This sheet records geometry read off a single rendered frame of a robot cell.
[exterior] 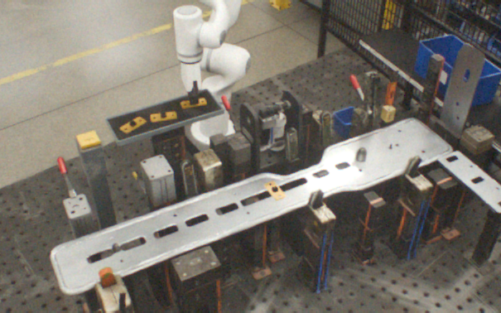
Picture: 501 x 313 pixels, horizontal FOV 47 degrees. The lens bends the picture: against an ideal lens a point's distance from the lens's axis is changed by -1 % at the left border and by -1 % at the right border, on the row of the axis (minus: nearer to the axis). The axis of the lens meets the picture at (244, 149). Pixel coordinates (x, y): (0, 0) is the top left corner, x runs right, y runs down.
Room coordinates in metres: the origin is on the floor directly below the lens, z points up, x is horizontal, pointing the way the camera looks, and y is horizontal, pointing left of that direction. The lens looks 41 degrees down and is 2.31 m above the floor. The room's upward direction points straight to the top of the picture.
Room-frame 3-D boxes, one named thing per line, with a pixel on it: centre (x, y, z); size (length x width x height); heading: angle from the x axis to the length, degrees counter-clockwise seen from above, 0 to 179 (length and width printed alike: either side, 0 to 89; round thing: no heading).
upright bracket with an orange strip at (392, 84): (1.72, -0.53, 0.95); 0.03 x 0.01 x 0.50; 117
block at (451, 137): (1.65, -0.75, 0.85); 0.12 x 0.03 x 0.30; 27
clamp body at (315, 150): (1.63, -0.27, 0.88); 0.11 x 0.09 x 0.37; 27
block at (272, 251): (1.34, -0.09, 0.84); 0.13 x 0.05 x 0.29; 27
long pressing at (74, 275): (1.31, -0.08, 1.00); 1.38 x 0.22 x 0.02; 117
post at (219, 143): (1.47, 0.09, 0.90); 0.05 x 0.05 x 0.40; 27
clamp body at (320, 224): (1.20, -0.23, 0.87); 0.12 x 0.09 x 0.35; 27
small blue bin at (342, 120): (2.01, -0.46, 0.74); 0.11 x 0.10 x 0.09; 117
